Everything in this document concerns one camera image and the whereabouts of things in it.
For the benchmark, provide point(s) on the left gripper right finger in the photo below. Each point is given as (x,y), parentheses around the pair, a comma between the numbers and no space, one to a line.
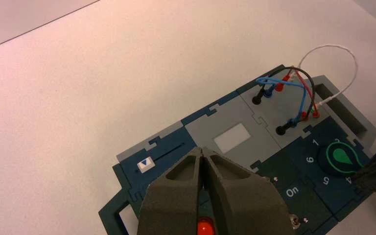
(243,204)

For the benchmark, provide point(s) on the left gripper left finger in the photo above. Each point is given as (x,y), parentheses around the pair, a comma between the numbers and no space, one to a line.
(171,201)

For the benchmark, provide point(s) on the green rotary knob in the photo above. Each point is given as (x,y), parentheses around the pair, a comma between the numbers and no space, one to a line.
(332,160)

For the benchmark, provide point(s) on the white slider knob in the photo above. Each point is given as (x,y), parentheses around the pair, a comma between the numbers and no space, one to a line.
(145,164)

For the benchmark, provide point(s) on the red push button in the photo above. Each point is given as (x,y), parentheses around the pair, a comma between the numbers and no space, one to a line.
(205,227)

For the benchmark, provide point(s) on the white rectangular display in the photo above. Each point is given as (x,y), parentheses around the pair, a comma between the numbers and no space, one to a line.
(232,138)

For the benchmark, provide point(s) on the dark teal grey task box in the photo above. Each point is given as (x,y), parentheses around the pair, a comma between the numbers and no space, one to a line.
(233,116)

